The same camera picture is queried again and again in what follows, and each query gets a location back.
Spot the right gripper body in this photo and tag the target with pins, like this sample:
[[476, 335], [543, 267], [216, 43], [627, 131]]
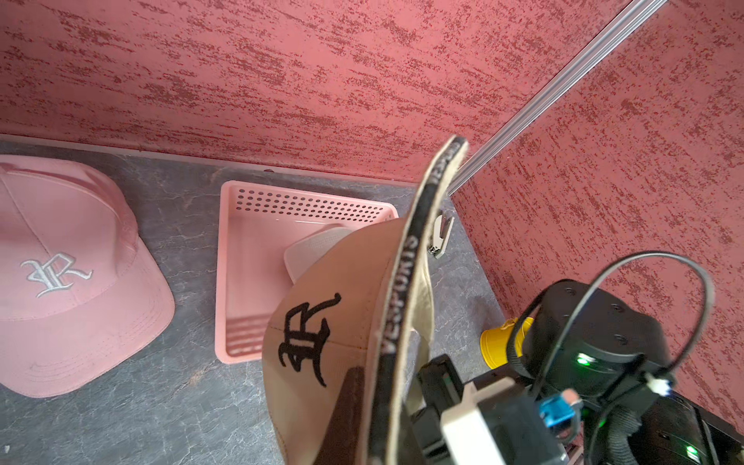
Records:
[[442, 389]]

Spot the cream white baseball cap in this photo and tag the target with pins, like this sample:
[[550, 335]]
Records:
[[304, 253]]

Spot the yellow pen cup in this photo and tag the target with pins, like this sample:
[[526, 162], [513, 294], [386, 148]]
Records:
[[493, 342]]

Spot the beige baseball cap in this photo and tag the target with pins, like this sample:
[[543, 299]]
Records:
[[359, 305]]

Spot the pink plastic basket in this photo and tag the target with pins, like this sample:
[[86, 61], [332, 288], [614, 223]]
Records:
[[257, 224]]

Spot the pink baseball cap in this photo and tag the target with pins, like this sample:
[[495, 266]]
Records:
[[80, 292]]

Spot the stapler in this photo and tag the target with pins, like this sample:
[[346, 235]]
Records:
[[441, 234]]

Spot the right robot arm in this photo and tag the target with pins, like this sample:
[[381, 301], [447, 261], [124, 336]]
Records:
[[578, 378]]

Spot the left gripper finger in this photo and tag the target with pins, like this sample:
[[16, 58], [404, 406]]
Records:
[[339, 446]]

